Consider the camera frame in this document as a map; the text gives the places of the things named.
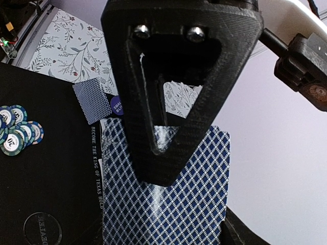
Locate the clear dealer button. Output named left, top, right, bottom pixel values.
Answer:
left=23, top=212, right=63, bottom=245

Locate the blue playing card deck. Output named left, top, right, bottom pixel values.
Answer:
left=102, top=118, right=230, bottom=244

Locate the purple small blind button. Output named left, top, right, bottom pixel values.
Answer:
left=110, top=95, right=124, bottom=116

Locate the blue green chip stack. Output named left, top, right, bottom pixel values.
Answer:
left=1, top=104, right=44, bottom=157

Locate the black poker mat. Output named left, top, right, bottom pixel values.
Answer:
left=1, top=64, right=104, bottom=244

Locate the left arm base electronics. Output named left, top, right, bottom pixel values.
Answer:
left=1, top=1, right=50, bottom=48

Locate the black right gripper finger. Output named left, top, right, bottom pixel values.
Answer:
left=222, top=207, right=269, bottom=245

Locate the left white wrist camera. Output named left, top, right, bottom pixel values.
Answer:
left=258, top=1, right=326, bottom=112

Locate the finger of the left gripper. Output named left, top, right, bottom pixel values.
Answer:
left=101, top=1, right=264, bottom=186

